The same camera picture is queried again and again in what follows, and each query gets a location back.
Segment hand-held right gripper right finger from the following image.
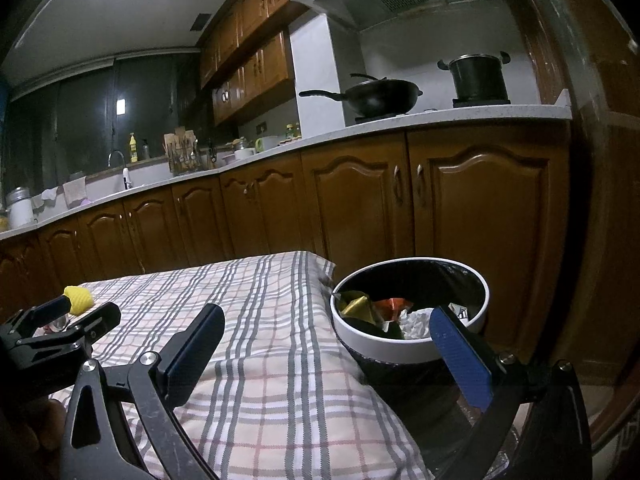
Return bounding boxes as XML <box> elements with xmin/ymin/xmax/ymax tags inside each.
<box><xmin>429</xmin><ymin>306</ymin><xmax>593</xmax><ymax>480</ymax></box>

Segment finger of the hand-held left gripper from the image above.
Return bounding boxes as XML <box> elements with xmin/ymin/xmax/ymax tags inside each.
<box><xmin>65</xmin><ymin>302</ymin><xmax>122</xmax><ymax>347</ymax></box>
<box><xmin>0</xmin><ymin>294</ymin><xmax>72</xmax><ymax>343</ymax></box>

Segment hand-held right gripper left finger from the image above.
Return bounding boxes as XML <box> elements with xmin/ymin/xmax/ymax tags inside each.
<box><xmin>60</xmin><ymin>303</ymin><xmax>226</xmax><ymax>480</ymax></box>

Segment grey-blue paper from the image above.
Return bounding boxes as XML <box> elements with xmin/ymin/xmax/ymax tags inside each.
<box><xmin>400</xmin><ymin>307</ymin><xmax>441</xmax><ymax>341</ymax></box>

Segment white trash bin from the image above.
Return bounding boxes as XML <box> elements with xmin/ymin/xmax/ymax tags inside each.
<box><xmin>330</xmin><ymin>257</ymin><xmax>501</xmax><ymax>441</ymax></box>

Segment red snack packet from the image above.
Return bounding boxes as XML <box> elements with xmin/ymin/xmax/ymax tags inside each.
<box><xmin>375</xmin><ymin>297</ymin><xmax>413</xmax><ymax>321</ymax></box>

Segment yellow snack packet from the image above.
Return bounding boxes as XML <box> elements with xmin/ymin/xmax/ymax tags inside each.
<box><xmin>340</xmin><ymin>294</ymin><xmax>381</xmax><ymax>323</ymax></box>

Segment plaid tablecloth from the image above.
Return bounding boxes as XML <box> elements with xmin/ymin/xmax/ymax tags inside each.
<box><xmin>47</xmin><ymin>251</ymin><xmax>432</xmax><ymax>480</ymax></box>

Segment white canister with metal lid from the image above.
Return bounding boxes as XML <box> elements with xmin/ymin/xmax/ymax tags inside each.
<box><xmin>5</xmin><ymin>187</ymin><xmax>35</xmax><ymax>229</ymax></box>

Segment pink dish towel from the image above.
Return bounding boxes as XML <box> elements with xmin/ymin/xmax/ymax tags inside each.
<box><xmin>62</xmin><ymin>177</ymin><xmax>88</xmax><ymax>209</ymax></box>

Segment chrome sink faucet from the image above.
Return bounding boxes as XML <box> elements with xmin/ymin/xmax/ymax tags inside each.
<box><xmin>107</xmin><ymin>150</ymin><xmax>132</xmax><ymax>191</ymax></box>

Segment kitchen utensil rack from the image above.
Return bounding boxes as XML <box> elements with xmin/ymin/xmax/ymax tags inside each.
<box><xmin>162</xmin><ymin>129</ymin><xmax>203</xmax><ymax>176</ymax></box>

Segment dark kitchen window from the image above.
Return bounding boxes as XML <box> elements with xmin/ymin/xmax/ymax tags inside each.
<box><xmin>0</xmin><ymin>55</ymin><xmax>201</xmax><ymax>201</ymax></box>

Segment wooden lower cabinets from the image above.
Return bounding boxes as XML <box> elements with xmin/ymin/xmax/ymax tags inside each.
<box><xmin>0</xmin><ymin>125</ymin><xmax>573</xmax><ymax>361</ymax></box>

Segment wooden cabinets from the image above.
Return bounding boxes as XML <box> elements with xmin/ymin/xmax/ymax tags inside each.
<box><xmin>199</xmin><ymin>0</ymin><xmax>341</xmax><ymax>127</ymax></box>
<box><xmin>0</xmin><ymin>125</ymin><xmax>573</xmax><ymax>361</ymax></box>

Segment white kitchen countertop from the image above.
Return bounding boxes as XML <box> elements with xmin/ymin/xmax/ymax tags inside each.
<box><xmin>0</xmin><ymin>104</ymin><xmax>573</xmax><ymax>241</ymax></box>

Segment black wok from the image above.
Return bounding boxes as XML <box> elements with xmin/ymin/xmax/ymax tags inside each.
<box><xmin>298</xmin><ymin>74</ymin><xmax>424</xmax><ymax>117</ymax></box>

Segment black cooking pot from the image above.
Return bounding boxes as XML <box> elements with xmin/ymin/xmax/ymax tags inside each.
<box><xmin>437</xmin><ymin>51</ymin><xmax>511</xmax><ymax>103</ymax></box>

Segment wooden upper cabinets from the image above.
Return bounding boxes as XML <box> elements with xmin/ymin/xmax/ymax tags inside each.
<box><xmin>199</xmin><ymin>0</ymin><xmax>341</xmax><ymax>127</ymax></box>

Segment wooden door frame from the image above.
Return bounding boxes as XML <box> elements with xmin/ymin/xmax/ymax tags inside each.
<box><xmin>500</xmin><ymin>0</ymin><xmax>640</xmax><ymax>453</ymax></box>

